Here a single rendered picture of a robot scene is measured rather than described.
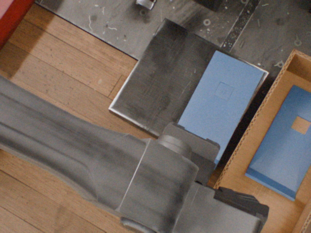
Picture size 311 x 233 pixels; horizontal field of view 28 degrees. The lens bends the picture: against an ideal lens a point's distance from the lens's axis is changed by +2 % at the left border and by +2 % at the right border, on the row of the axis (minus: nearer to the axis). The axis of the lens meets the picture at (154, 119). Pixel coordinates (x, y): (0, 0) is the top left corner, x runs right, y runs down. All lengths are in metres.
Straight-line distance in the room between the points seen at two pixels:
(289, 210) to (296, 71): 0.19
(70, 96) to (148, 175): 0.40
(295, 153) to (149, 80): 0.22
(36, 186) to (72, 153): 0.39
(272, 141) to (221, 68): 0.13
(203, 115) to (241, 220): 0.26
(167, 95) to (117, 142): 0.37
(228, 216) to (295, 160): 0.31
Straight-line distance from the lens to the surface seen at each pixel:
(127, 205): 0.51
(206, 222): 0.58
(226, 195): 0.65
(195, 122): 0.81
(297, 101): 0.90
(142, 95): 0.87
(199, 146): 0.69
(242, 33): 0.93
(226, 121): 0.82
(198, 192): 0.58
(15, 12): 0.92
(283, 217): 0.87
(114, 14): 0.94
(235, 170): 0.87
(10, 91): 0.49
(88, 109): 0.89
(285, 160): 0.87
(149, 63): 0.89
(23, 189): 0.88
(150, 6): 0.85
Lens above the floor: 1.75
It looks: 75 degrees down
